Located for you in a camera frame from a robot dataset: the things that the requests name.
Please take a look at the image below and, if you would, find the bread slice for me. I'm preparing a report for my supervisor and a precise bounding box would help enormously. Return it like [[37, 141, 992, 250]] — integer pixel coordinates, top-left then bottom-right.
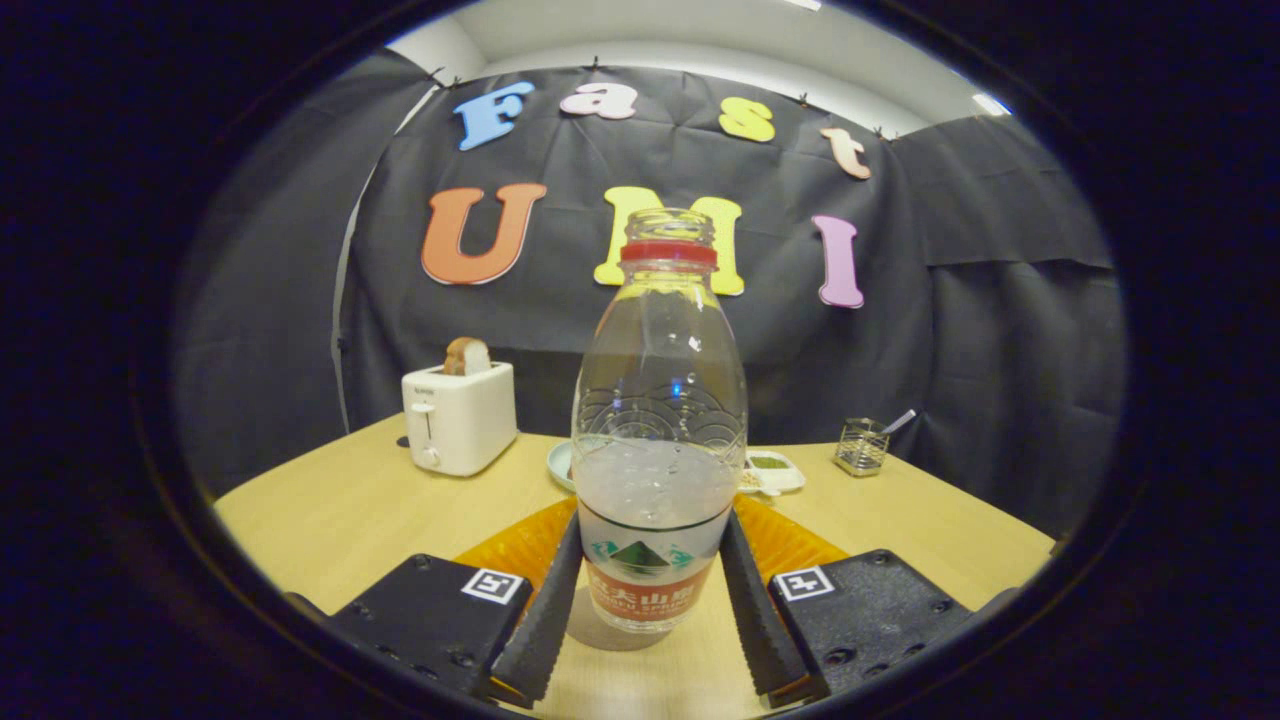
[[443, 336, 493, 377]]

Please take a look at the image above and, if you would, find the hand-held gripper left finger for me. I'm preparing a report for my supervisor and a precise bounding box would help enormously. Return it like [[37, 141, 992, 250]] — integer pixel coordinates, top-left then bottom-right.
[[330, 497, 586, 706]]

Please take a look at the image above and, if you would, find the pale green plate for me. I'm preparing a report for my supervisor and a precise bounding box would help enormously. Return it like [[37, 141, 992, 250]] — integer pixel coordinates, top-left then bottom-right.
[[546, 437, 601, 493]]

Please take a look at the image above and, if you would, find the clear plastic juice bottle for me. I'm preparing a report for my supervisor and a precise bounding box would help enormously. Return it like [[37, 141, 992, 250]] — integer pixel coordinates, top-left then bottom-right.
[[571, 207, 749, 635]]

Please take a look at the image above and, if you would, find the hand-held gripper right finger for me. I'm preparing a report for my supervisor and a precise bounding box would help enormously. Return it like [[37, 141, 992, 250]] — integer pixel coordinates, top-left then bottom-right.
[[722, 497, 976, 708]]

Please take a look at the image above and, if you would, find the white toaster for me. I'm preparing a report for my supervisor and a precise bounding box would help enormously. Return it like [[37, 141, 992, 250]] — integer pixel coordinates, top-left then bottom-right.
[[401, 361, 519, 478]]

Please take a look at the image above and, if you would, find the wire mesh holder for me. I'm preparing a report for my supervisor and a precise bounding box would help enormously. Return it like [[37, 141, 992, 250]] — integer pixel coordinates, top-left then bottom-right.
[[833, 417, 891, 478]]

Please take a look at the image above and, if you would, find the wooden table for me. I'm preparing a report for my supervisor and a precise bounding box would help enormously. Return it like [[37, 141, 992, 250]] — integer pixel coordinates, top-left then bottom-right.
[[213, 412, 1058, 716]]

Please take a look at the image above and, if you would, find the white condiment tray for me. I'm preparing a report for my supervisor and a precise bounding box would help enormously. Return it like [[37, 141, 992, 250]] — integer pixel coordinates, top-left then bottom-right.
[[740, 449, 807, 498]]

